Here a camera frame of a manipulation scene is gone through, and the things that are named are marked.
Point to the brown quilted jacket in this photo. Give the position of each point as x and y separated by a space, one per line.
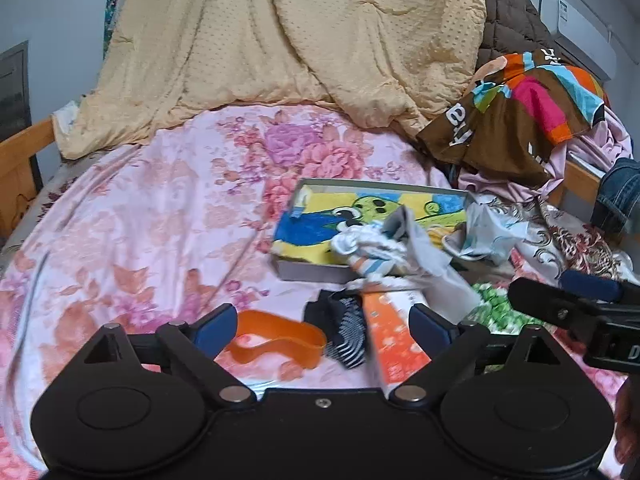
510 20

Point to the striped white sock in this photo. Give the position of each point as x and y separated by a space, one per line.
365 249

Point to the blue jeans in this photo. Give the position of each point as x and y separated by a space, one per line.
620 195

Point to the black white patterned sock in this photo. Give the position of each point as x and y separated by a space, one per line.
345 330

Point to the cartoon printed yellow blue cloth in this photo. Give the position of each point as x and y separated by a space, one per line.
305 230

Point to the grey shallow box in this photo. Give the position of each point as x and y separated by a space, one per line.
310 271

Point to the teal patterned cloth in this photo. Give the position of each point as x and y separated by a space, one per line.
114 15

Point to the lilac garment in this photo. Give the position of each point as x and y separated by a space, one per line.
600 140

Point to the orange band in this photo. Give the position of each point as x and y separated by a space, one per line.
300 335

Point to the white air conditioner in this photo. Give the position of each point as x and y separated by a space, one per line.
580 30

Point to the brown multicoloured printed garment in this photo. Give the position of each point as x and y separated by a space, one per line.
500 130

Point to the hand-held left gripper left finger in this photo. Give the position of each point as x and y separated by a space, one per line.
215 330

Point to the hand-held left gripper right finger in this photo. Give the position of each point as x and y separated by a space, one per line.
430 330

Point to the pink floral bedsheet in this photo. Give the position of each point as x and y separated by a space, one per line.
125 220

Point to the beige dotted quilt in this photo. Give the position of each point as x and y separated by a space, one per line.
250 35

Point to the orange white carton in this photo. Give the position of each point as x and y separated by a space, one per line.
395 345

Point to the small white cloth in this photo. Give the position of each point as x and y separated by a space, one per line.
65 117

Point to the light grey cloth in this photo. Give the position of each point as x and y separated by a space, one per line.
425 255

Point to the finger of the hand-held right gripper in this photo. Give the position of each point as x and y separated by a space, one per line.
590 285
550 305

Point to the glass jar of green paper stars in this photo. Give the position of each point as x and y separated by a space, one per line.
490 305

